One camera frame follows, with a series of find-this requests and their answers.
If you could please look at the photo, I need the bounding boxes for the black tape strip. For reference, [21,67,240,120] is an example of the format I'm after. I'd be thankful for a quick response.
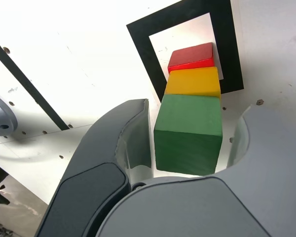
[0,44,71,131]

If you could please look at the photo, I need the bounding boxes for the green cube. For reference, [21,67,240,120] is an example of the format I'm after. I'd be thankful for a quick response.
[153,94,224,177]

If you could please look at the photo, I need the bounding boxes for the yellow cube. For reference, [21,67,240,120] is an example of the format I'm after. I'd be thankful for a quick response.
[164,66,222,101]

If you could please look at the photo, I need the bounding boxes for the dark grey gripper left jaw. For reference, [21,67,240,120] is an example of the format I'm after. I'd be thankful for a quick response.
[36,98,155,237]

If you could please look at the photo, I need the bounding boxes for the black tape square outline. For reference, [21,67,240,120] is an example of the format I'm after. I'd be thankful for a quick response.
[126,0,245,103]

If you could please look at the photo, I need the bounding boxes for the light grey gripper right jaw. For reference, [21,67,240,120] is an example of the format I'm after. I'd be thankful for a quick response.
[96,104,296,237]

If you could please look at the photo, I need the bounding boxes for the red cube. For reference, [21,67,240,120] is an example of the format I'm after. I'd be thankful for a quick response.
[167,42,215,75]

